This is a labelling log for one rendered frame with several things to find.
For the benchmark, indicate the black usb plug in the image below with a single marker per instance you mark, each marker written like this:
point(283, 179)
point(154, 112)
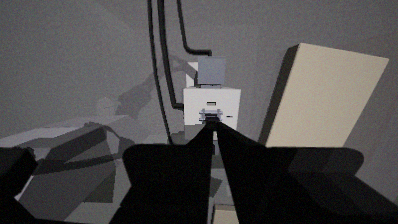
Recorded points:
point(213, 119)

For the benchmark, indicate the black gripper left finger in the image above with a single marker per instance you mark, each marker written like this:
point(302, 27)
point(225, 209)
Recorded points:
point(185, 163)

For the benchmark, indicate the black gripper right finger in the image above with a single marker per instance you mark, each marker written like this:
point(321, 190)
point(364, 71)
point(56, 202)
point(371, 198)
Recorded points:
point(253, 169)

